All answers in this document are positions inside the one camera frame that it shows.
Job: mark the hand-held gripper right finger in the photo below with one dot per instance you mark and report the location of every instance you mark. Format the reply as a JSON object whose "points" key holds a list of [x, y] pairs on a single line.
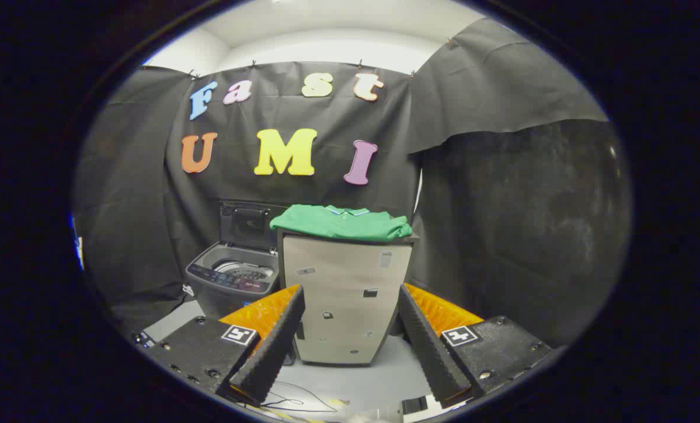
{"points": [[426, 346]]}

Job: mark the black backdrop cloth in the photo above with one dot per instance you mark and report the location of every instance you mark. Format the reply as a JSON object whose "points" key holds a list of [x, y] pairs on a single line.
{"points": [[303, 117]]}

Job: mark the grey washing machine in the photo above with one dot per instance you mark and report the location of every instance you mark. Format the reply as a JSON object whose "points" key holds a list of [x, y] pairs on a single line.
{"points": [[232, 282]]}

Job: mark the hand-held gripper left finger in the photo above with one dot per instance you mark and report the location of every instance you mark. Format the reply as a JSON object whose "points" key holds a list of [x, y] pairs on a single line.
{"points": [[276, 346]]}

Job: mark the green polo shirt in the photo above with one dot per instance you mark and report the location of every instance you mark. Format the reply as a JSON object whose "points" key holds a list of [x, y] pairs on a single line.
{"points": [[338, 223]]}

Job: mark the beige cabinet with dark top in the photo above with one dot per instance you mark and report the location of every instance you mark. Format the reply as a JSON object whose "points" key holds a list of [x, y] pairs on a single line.
{"points": [[344, 276]]}

